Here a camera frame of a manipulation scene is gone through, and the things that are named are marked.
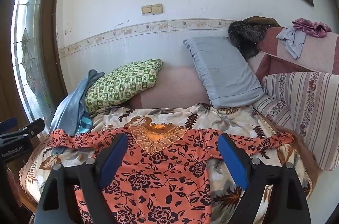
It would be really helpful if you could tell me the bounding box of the light blue knit sweater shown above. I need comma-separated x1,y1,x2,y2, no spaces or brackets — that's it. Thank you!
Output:
49,69,105,155

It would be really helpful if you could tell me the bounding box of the cream leaf-print blanket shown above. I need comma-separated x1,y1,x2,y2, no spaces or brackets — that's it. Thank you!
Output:
20,103,313,224

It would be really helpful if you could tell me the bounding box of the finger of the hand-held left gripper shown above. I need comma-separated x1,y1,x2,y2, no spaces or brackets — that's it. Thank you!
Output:
0,118,18,132
0,119,45,146

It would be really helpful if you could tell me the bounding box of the dark fuzzy cloth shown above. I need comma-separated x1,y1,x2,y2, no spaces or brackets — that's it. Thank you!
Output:
228,20,268,60

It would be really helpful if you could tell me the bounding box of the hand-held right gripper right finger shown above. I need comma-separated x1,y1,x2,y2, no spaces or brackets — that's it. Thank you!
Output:
218,133,311,224

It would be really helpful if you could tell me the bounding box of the striped sofa cushion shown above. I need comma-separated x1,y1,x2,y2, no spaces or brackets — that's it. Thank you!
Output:
251,71,339,171

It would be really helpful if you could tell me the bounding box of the dark wooden door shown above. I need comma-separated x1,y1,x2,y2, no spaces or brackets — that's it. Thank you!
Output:
0,0,69,134

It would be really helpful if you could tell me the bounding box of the stained glass door window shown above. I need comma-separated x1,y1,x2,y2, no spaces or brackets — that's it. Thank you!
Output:
11,0,53,121

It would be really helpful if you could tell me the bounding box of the pale blue cloth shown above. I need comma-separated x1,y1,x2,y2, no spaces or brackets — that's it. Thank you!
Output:
276,26,308,59

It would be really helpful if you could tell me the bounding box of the blue-grey pillow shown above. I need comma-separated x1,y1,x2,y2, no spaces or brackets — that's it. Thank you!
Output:
183,36,267,109

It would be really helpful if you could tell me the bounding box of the brown cloth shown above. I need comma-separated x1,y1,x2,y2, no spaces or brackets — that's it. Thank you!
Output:
242,16,281,28

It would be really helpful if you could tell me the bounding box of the pink sofa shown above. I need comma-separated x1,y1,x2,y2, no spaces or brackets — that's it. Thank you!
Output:
127,25,339,171

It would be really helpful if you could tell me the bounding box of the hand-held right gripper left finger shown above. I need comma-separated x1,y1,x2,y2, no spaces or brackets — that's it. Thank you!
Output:
33,133,129,224

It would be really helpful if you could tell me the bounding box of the orange floral shirt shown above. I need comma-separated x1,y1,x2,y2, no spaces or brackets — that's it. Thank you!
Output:
48,123,296,224

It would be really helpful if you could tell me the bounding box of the magenta cloth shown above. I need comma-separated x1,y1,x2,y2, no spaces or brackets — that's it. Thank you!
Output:
292,18,333,37

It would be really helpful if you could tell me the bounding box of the green checked pillow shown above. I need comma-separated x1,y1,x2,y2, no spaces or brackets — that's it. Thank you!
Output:
84,58,163,115

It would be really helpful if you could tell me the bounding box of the teal striped cloth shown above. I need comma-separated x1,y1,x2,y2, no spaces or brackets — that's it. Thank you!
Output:
77,114,93,134

